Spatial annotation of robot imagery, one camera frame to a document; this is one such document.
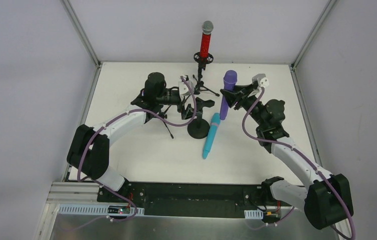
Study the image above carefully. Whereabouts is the purple microphone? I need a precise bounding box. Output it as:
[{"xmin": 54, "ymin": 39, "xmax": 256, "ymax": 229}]
[{"xmin": 219, "ymin": 69, "xmax": 238, "ymax": 121}]

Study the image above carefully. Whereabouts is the black round-base mic stand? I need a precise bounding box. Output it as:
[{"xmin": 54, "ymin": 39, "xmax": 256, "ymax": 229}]
[{"xmin": 187, "ymin": 97, "xmax": 215, "ymax": 139}]

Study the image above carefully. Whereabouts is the black shock-mount tripod stand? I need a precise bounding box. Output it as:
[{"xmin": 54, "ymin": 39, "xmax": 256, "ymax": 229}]
[{"xmin": 192, "ymin": 52, "xmax": 220, "ymax": 97}]

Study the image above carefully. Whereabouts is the red glitter microphone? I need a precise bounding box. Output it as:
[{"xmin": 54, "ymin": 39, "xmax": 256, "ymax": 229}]
[{"xmin": 199, "ymin": 20, "xmax": 214, "ymax": 60}]

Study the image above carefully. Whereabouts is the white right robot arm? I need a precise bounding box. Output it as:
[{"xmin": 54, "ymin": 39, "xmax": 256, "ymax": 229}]
[{"xmin": 220, "ymin": 83, "xmax": 354, "ymax": 230}]

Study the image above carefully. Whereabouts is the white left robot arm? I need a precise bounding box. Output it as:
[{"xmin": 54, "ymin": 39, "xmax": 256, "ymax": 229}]
[{"xmin": 66, "ymin": 72, "xmax": 197, "ymax": 192}]

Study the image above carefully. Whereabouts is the black clip tripod stand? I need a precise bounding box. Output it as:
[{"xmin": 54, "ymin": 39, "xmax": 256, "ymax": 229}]
[{"xmin": 158, "ymin": 105, "xmax": 175, "ymax": 139}]

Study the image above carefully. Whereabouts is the teal microphone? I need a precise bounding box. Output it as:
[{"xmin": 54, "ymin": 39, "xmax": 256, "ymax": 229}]
[{"xmin": 202, "ymin": 112, "xmax": 221, "ymax": 160}]

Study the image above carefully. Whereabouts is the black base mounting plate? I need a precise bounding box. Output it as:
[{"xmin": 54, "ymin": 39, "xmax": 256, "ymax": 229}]
[{"xmin": 97, "ymin": 181, "xmax": 288, "ymax": 219}]

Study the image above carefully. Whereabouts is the right circuit board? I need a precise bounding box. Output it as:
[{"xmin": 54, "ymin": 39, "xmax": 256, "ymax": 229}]
[{"xmin": 262, "ymin": 214, "xmax": 281, "ymax": 223}]

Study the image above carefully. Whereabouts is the circuit board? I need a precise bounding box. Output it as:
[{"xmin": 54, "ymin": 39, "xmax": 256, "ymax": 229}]
[
  {"xmin": 107, "ymin": 205, "xmax": 131, "ymax": 216},
  {"xmin": 262, "ymin": 214, "xmax": 281, "ymax": 223}
]

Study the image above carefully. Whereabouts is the left circuit board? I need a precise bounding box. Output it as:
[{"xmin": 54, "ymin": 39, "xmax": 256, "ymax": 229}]
[{"xmin": 107, "ymin": 205, "xmax": 131, "ymax": 216}]

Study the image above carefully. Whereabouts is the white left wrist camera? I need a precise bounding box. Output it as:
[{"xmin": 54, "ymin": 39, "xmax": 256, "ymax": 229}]
[{"xmin": 178, "ymin": 75, "xmax": 195, "ymax": 99}]

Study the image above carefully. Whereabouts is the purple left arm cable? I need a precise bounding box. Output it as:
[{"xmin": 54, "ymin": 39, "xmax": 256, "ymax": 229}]
[{"xmin": 76, "ymin": 75, "xmax": 198, "ymax": 223}]

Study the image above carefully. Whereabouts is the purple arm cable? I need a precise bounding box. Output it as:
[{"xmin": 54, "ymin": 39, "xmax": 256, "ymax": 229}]
[
  {"xmin": 241, "ymin": 87, "xmax": 357, "ymax": 240},
  {"xmin": 76, "ymin": 75, "xmax": 198, "ymax": 223}
]

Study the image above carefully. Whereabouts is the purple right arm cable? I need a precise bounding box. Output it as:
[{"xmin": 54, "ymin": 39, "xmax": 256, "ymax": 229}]
[{"xmin": 241, "ymin": 87, "xmax": 357, "ymax": 240}]

